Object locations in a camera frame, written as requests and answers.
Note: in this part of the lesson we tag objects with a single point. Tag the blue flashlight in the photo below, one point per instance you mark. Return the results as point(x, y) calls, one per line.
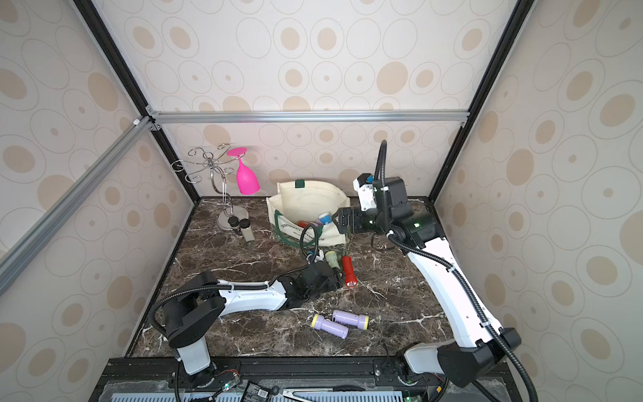
point(325, 218)

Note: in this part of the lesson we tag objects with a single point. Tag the purple flashlight bottom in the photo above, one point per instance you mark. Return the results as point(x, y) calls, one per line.
point(320, 323)

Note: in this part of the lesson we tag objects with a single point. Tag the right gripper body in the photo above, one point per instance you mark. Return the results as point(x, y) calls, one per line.
point(347, 219)

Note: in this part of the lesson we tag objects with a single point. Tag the green flashlight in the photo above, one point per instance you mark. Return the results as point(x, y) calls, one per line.
point(331, 258)

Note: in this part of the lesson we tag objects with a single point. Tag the purple flashlight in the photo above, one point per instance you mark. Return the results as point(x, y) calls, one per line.
point(351, 319)
point(320, 323)

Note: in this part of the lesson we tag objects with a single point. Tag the cream canvas tote bag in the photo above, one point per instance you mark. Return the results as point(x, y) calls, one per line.
point(305, 200)

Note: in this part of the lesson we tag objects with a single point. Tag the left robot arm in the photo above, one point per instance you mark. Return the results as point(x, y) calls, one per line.
point(184, 317)

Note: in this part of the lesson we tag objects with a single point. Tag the aluminium rail left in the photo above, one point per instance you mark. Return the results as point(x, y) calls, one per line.
point(27, 248)

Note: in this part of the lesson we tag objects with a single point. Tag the pink plastic wine glass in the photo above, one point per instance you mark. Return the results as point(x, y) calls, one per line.
point(246, 180)

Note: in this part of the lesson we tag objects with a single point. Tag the chrome wine glass rack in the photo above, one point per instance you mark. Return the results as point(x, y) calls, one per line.
point(218, 170)

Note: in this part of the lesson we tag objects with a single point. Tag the horizontal aluminium rail back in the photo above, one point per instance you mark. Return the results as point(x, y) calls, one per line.
point(310, 117)

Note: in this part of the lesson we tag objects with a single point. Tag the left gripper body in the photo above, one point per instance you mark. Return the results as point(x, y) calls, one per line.
point(333, 281)

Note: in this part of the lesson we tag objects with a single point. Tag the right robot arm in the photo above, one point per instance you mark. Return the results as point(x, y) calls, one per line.
point(479, 342)

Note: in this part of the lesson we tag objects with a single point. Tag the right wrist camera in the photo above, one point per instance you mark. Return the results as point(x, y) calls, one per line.
point(363, 185)

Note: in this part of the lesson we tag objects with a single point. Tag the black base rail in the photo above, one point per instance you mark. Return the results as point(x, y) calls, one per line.
point(352, 378)

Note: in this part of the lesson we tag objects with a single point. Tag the small red flashlight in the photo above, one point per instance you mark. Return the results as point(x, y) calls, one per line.
point(350, 278)

